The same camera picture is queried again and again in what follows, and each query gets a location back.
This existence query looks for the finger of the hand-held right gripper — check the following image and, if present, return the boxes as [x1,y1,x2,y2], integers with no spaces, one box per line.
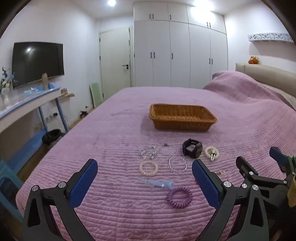
[269,147,296,180]
[236,156,289,209]

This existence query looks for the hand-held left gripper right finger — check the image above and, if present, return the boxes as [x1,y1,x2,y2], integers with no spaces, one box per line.
[192,159,270,241]

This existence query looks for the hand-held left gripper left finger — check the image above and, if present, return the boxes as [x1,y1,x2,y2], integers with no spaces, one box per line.
[23,159,99,241]

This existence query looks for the red cord bracelet silver charm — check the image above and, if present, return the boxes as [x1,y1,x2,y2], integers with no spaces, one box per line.
[217,169,230,181]

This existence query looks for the purple spiral hair tie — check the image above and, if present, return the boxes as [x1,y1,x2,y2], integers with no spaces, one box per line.
[166,186,193,208]

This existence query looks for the cream bead bracelet with clasp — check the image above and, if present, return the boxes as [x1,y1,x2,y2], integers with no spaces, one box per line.
[204,146,220,161]

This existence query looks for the black wrist watch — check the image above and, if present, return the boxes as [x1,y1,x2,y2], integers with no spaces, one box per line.
[182,138,203,159]

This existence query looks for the clear crystal bead bracelet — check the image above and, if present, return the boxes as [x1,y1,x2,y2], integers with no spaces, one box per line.
[168,155,187,173]

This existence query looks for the thin silver pendant necklace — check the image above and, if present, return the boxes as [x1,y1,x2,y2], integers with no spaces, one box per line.
[159,142,181,158]

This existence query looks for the pink bead bracelet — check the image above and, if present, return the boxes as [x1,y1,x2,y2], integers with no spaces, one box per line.
[139,160,159,177]

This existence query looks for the blue white bead bracelet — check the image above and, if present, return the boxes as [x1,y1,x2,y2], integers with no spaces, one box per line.
[139,145,157,160]

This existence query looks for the brown wicker basket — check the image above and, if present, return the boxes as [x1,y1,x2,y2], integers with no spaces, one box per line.
[149,103,218,131]

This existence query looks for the black trash bin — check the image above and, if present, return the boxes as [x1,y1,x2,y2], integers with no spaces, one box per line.
[42,129,62,146]

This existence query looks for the beige pillow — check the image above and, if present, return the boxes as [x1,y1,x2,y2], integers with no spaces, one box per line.
[261,83,296,110]

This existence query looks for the purple quilted blanket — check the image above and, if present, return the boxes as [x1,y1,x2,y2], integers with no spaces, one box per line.
[15,71,296,241]

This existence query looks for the blue stool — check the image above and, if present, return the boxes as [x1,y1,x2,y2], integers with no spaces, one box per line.
[0,160,24,219]

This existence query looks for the beige bed headboard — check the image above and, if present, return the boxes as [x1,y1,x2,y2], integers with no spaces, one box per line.
[235,63,296,93]

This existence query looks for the green board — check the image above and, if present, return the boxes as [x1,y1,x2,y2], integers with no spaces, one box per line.
[89,83,103,108]

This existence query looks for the blue white curved desk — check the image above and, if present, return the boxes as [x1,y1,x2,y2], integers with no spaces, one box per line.
[0,85,70,164]

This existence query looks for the beige bottle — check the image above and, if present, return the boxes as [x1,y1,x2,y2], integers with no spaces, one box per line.
[41,73,49,91]

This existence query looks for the white door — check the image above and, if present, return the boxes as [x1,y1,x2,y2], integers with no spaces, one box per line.
[99,27,133,102]

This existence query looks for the vase of flowers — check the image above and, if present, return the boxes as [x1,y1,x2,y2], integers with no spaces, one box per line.
[0,67,18,102]

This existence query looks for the white wardrobe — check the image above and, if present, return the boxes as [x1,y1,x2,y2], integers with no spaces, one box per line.
[133,2,228,90]

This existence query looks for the small wooden wall shelf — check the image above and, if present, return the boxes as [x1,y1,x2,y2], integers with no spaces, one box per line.
[60,88,75,98]

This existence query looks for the white carved wall shelf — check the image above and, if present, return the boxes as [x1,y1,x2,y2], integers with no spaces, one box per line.
[247,32,295,44]

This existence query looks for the black wall television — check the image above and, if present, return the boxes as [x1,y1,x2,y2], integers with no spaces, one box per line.
[12,42,65,90]

